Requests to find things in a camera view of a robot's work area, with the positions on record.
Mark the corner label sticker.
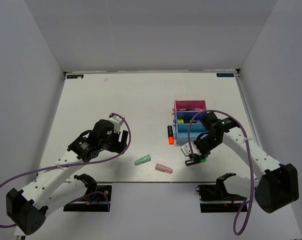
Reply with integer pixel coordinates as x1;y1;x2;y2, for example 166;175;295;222
216;72;234;78
66;74;84;79

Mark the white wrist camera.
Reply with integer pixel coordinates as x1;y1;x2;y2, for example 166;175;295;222
181;142;200;157
107;113;124;133

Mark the light blue plastic bin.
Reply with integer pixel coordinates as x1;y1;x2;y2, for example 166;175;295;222
174;123;207;145

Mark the purple ink refill pen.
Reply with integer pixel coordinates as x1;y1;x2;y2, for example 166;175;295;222
175;108;202;112

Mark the pink plastic bin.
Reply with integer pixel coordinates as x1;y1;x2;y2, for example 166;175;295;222
172;100;206;112

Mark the purple-blue plastic bin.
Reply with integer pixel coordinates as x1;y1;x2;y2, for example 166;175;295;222
173;111;206;124

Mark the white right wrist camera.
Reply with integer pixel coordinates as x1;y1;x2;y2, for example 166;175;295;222
181;142;200;157

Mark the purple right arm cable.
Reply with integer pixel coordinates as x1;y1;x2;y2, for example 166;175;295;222
187;109;254;236

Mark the right corner label sticker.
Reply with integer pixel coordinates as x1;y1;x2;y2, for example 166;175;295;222
216;72;234;78

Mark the yellow cap black highlighter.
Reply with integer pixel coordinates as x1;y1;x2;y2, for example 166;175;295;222
177;119;200;124

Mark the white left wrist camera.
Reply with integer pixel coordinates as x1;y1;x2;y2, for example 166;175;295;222
107;113;124;133

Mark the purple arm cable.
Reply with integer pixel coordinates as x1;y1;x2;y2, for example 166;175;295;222
187;109;254;236
0;112;132;230

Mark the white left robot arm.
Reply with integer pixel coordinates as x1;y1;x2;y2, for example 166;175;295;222
6;113;129;236

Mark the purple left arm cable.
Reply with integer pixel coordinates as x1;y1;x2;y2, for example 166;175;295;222
0;112;132;230

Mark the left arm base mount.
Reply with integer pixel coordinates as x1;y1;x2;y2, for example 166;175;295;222
63;184;112;213

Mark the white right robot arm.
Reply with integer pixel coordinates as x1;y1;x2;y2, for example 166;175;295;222
181;111;299;213

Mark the left corner label sticker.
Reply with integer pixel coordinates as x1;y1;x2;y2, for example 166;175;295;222
66;74;84;79

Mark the orange cap black highlighter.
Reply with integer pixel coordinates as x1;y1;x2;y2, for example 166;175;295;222
167;125;175;145

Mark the pink translucent eraser case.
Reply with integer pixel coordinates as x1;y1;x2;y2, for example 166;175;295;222
155;163;173;174

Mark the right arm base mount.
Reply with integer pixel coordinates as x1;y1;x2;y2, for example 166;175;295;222
195;184;246;213

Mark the green cap black highlighter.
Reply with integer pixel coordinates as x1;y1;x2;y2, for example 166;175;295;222
185;158;207;167

